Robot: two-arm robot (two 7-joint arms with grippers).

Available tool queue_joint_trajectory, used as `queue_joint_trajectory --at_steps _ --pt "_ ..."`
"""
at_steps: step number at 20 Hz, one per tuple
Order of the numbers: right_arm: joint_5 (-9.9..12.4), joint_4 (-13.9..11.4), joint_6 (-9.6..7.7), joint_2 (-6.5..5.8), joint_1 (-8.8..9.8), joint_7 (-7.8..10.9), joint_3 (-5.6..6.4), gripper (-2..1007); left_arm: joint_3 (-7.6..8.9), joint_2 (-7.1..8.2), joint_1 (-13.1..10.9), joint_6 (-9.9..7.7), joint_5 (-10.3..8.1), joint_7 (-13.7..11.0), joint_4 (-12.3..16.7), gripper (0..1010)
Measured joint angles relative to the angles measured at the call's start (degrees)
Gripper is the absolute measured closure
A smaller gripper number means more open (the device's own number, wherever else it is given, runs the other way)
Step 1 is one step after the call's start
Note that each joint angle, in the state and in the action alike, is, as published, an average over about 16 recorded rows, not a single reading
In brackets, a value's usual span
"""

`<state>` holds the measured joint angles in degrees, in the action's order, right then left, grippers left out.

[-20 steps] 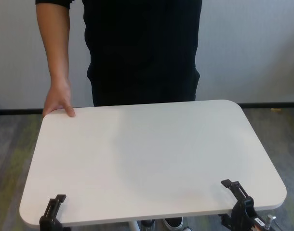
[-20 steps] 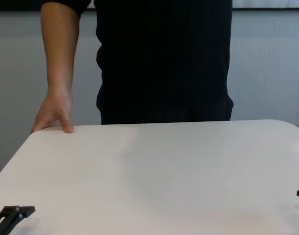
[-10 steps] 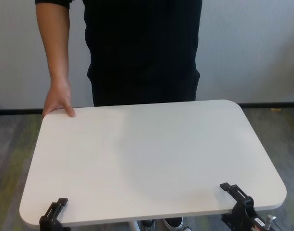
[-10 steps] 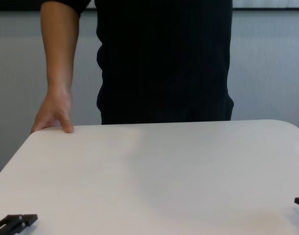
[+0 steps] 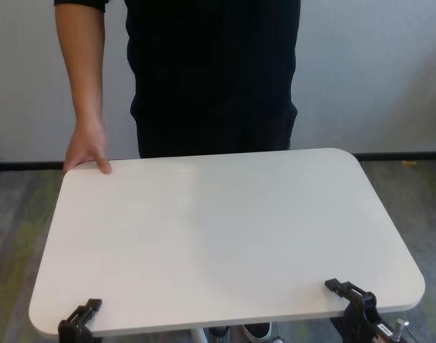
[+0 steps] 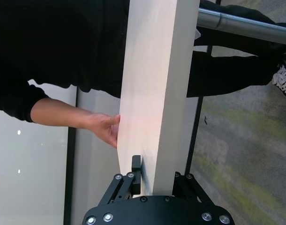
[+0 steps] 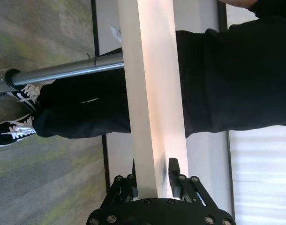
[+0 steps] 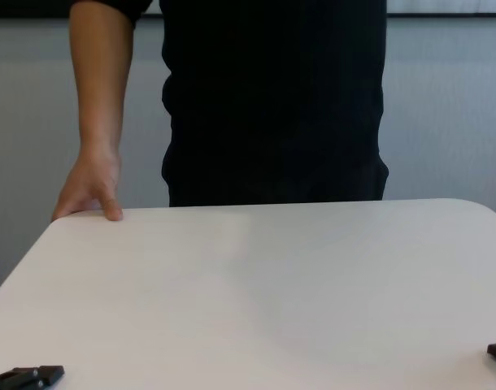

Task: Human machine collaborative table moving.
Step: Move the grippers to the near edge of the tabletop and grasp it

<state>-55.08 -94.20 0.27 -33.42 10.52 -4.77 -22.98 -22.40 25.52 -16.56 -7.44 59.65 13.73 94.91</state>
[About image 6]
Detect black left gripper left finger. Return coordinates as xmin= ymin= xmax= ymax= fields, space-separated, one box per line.
xmin=107 ymin=154 xmax=143 ymax=205

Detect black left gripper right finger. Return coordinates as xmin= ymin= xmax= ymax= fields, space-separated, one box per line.
xmin=172 ymin=172 xmax=213 ymax=205

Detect white pedestal table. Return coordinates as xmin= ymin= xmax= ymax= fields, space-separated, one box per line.
xmin=116 ymin=0 xmax=286 ymax=196

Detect person's bare right forearm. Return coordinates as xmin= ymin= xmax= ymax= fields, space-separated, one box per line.
xmin=30 ymin=97 xmax=94 ymax=130

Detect person's right hand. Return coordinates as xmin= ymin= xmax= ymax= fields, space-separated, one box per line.
xmin=88 ymin=113 xmax=121 ymax=149

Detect black baseboard strip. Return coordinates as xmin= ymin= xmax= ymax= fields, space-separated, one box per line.
xmin=185 ymin=0 xmax=222 ymax=175

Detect black white right sneaker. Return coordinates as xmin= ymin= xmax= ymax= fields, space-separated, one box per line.
xmin=271 ymin=57 xmax=286 ymax=102

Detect person's body in black clothes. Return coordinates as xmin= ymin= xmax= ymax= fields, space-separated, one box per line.
xmin=0 ymin=0 xmax=286 ymax=123

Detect black wall rail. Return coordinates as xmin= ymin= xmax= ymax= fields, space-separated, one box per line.
xmin=63 ymin=85 xmax=78 ymax=225

